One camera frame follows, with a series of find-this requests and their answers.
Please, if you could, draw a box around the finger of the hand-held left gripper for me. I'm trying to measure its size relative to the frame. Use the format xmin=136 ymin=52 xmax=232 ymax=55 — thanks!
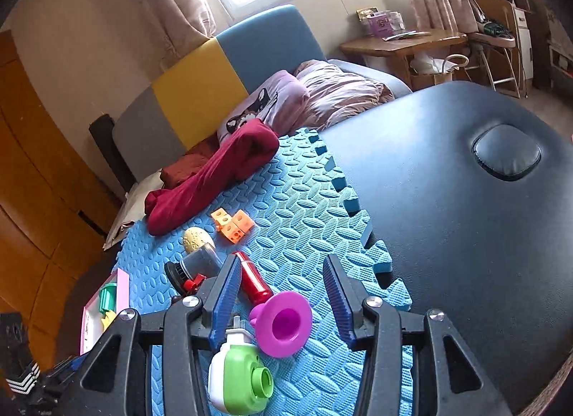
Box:
xmin=40 ymin=353 xmax=92 ymax=399

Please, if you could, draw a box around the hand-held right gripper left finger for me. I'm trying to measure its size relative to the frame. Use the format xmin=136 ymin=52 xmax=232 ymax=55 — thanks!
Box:
xmin=67 ymin=254 xmax=245 ymax=416

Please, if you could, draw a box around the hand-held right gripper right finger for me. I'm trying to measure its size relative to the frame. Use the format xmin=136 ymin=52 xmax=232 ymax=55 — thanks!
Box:
xmin=322 ymin=254 xmax=511 ymax=416

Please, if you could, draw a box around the red toy bottle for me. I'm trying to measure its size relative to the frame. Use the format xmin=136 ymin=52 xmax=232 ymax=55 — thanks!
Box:
xmin=230 ymin=251 xmax=275 ymax=309

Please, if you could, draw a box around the magenta toy funnel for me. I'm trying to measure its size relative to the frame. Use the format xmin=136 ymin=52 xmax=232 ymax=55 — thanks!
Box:
xmin=249 ymin=291 xmax=313 ymax=358

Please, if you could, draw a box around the green white toy camera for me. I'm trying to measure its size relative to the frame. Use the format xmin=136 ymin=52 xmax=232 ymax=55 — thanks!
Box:
xmin=207 ymin=315 xmax=274 ymax=414

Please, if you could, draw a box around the pink toy tray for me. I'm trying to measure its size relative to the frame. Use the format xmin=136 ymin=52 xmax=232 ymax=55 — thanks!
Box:
xmin=80 ymin=269 xmax=131 ymax=356

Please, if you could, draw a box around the yellow egg toy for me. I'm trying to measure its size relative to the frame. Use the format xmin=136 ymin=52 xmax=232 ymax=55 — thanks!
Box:
xmin=183 ymin=227 xmax=216 ymax=252

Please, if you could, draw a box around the green toy piece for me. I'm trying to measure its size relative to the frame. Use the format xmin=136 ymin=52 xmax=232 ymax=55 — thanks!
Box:
xmin=99 ymin=284 xmax=118 ymax=314

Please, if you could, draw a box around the blue foam puzzle mat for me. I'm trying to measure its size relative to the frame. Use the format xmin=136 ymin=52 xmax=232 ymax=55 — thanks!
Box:
xmin=114 ymin=127 xmax=415 ymax=416

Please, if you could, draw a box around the dark red folded garment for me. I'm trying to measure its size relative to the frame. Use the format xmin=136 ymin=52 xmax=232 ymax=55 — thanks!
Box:
xmin=144 ymin=120 xmax=280 ymax=236

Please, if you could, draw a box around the white cloth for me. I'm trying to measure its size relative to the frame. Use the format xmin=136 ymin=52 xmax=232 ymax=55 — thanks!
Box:
xmin=103 ymin=170 xmax=163 ymax=251

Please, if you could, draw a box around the dark red cushion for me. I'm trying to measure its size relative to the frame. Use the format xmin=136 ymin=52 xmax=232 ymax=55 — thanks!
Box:
xmin=160 ymin=139 xmax=225 ymax=188

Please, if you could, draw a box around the black padded panel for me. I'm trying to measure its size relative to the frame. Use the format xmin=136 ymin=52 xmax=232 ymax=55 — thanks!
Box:
xmin=88 ymin=114 xmax=136 ymax=194

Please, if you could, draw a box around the wooden wardrobe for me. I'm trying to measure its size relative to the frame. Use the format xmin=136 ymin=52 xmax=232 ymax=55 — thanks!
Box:
xmin=0 ymin=31 xmax=122 ymax=345

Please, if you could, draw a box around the purple printed pillow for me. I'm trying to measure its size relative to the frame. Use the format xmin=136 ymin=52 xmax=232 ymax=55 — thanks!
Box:
xmin=217 ymin=69 xmax=310 ymax=146

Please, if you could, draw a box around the pink crumpled blanket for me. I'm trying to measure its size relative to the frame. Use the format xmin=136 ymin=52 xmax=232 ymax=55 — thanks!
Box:
xmin=293 ymin=59 xmax=395 ymax=132

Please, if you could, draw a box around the grey yellow blue sofa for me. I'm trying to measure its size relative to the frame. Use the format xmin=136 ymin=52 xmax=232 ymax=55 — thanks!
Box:
xmin=112 ymin=4 xmax=413 ymax=184

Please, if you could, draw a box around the black round face cushion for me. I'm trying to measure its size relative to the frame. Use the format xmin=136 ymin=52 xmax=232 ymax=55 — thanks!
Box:
xmin=471 ymin=124 xmax=542 ymax=182

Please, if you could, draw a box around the cardboard box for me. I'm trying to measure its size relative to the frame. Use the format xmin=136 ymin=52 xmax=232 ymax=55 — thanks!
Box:
xmin=411 ymin=71 xmax=453 ymax=93

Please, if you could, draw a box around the white plastic bag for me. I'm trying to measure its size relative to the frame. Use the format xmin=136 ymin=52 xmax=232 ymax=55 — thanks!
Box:
xmin=409 ymin=53 xmax=468 ymax=77

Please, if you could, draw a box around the wooden desk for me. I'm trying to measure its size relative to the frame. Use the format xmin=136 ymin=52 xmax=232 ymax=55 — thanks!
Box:
xmin=339 ymin=29 xmax=468 ymax=86

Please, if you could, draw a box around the flat book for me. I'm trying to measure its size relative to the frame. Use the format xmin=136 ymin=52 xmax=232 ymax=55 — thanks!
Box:
xmin=382 ymin=30 xmax=433 ymax=41

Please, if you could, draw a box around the purple box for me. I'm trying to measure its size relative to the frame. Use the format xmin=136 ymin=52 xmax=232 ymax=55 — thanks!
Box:
xmin=367 ymin=11 xmax=406 ymax=36

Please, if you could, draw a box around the white folding chair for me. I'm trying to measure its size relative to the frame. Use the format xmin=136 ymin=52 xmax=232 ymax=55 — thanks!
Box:
xmin=466 ymin=0 xmax=529 ymax=99

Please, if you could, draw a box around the white cabinet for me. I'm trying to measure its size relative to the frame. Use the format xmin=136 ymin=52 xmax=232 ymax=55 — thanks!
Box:
xmin=515 ymin=6 xmax=536 ymax=90

